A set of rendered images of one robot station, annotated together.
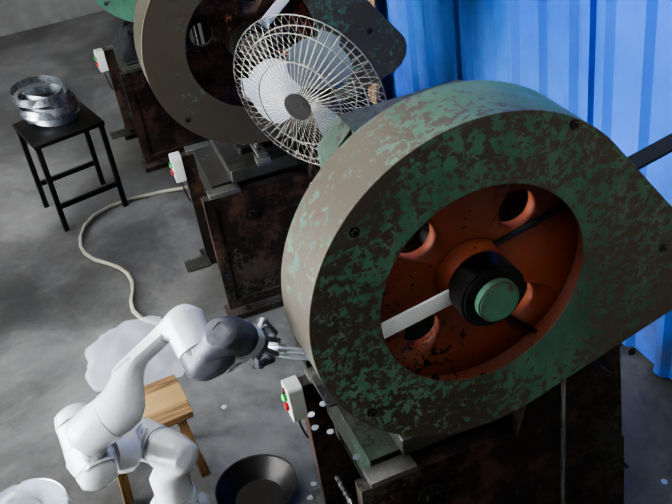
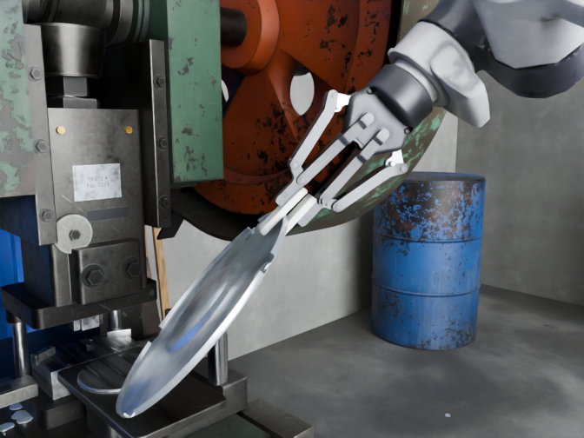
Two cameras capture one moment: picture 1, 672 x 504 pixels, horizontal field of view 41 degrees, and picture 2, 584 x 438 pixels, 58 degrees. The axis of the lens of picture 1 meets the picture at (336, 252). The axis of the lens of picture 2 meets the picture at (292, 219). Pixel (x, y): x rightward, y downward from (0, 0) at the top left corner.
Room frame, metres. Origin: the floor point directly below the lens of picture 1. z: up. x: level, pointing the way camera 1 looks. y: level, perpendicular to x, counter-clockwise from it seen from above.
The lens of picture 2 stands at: (2.10, 0.73, 1.15)
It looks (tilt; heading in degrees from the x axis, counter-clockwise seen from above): 10 degrees down; 242
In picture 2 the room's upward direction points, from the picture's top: straight up
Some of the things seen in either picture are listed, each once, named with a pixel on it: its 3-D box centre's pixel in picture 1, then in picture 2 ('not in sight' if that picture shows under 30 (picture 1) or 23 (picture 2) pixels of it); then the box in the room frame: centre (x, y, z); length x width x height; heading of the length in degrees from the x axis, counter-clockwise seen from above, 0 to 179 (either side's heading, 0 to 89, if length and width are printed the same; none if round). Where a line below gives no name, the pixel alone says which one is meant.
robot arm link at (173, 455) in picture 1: (173, 467); not in sight; (1.79, 0.54, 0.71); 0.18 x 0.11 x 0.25; 50
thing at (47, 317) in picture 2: not in sight; (81, 300); (2.02, -0.18, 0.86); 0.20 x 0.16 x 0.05; 17
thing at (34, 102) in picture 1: (63, 144); not in sight; (4.70, 1.42, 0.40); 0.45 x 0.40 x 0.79; 29
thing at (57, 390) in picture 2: not in sight; (88, 361); (2.02, -0.17, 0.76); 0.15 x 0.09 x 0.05; 17
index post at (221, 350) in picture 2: not in sight; (217, 355); (1.81, -0.10, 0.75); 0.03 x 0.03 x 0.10; 17
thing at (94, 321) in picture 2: not in sight; (86, 315); (2.02, -0.17, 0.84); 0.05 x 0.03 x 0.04; 17
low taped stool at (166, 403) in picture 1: (150, 441); not in sight; (2.48, 0.80, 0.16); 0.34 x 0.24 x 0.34; 110
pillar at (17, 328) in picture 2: not in sight; (19, 337); (2.12, -0.21, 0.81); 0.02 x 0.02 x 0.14
